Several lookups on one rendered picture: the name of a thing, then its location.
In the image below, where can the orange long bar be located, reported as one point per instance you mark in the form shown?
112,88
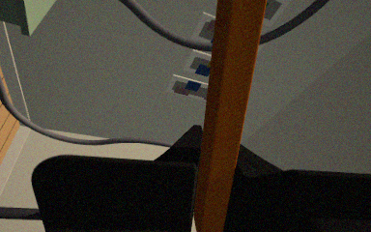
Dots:
237,30

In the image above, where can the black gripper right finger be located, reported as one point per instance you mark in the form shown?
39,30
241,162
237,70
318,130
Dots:
266,199

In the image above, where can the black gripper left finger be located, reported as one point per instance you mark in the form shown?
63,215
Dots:
132,192

